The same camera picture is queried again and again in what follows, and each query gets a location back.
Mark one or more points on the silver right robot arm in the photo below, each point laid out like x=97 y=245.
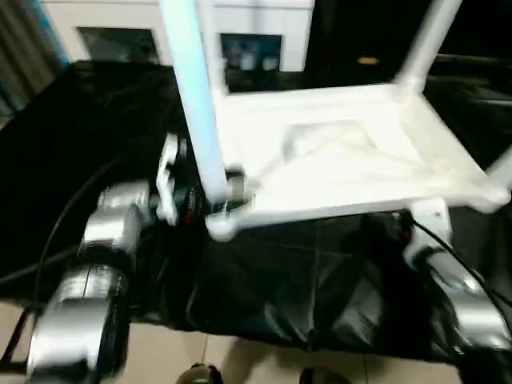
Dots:
x=480 y=312

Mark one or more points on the white plastic table top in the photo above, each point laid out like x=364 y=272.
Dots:
x=340 y=180

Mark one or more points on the white glass door cabinet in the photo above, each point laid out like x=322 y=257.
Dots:
x=296 y=24

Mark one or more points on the black mat cover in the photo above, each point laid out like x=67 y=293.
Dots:
x=280 y=280

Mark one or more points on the small white jar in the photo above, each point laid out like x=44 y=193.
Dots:
x=269 y=63
x=246 y=61

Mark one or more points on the grey curtain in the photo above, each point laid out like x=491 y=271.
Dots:
x=24 y=52

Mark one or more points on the white plastic table leg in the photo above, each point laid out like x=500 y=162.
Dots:
x=218 y=76
x=424 y=48
x=502 y=176
x=196 y=100

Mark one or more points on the small tan block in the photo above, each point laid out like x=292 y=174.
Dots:
x=368 y=60

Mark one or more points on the black folding stand frame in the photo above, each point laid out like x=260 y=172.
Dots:
x=16 y=340

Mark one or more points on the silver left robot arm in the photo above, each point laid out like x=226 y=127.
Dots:
x=80 y=320

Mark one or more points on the dark robot waist part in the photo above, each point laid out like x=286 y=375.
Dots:
x=200 y=376
x=310 y=378

